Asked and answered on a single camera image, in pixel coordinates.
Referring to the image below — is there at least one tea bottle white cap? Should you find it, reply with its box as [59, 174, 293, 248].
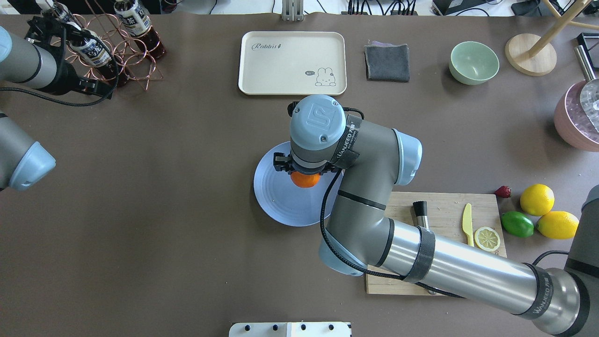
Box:
[66, 22, 129, 87]

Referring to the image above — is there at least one orange mandarin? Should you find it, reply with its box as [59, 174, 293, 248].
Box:
[290, 171, 321, 188]

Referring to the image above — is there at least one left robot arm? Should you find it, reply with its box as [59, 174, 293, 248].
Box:
[0, 16, 116, 190]

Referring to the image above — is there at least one grey folded cloth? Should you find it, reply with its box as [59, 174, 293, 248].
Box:
[364, 41, 410, 83]

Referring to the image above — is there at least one lemon slice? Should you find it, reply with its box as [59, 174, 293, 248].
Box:
[474, 227, 501, 252]

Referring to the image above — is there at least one cream rabbit tray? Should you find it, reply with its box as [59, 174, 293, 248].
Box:
[238, 31, 347, 96]

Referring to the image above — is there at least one green bowl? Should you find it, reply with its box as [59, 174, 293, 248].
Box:
[449, 41, 500, 85]

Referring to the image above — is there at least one steel muddler black tip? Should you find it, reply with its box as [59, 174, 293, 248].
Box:
[412, 201, 430, 230]

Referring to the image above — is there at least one red strawberry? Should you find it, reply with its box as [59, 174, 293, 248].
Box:
[494, 185, 511, 198]

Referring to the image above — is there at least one pink bowl with ice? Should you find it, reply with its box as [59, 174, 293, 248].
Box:
[554, 81, 599, 152]

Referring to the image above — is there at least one steel ice scoop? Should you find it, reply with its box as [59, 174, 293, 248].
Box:
[575, 45, 599, 132]

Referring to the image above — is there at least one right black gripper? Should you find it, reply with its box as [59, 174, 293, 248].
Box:
[273, 152, 342, 176]

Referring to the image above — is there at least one green lime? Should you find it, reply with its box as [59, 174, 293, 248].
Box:
[500, 211, 535, 238]

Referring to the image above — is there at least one yellow plastic knife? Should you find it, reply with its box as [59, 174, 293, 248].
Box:
[461, 203, 475, 247]

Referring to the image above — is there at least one yellow lemon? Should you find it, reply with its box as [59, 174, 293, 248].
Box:
[537, 211, 579, 240]
[520, 184, 555, 216]

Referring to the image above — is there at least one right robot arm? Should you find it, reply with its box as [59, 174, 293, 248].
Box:
[273, 95, 599, 337]

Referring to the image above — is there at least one blue plate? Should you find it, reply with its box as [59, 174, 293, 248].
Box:
[253, 141, 335, 227]

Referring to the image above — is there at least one white camera post base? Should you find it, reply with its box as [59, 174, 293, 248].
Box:
[228, 321, 352, 337]

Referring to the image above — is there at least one wooden cutting board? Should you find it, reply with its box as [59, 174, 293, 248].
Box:
[365, 191, 507, 297]

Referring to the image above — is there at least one copper wire bottle rack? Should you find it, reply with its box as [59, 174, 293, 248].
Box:
[66, 11, 162, 83]

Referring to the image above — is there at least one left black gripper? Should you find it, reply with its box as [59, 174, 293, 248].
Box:
[24, 16, 113, 98]

